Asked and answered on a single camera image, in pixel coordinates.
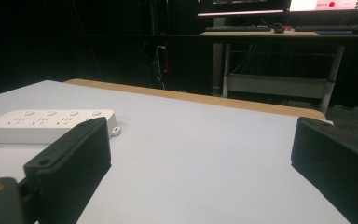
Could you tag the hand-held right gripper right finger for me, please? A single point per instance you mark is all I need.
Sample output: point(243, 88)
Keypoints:
point(335, 161)

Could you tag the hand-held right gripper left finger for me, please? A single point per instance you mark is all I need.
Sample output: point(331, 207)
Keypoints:
point(71, 161)

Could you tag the white power strip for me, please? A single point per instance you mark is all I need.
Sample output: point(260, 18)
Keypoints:
point(28, 127)

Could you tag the white table mat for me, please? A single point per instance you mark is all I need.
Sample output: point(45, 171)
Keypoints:
point(180, 155)

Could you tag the wooden desk with white legs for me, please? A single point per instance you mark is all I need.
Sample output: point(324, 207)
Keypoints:
point(279, 62)

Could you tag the black keyboard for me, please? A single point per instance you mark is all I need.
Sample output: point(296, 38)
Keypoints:
point(323, 28)
point(237, 28)

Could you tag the small black device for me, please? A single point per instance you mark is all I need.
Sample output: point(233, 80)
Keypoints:
point(279, 29)

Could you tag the computer monitor with white screen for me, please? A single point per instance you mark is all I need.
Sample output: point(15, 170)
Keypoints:
point(332, 4)

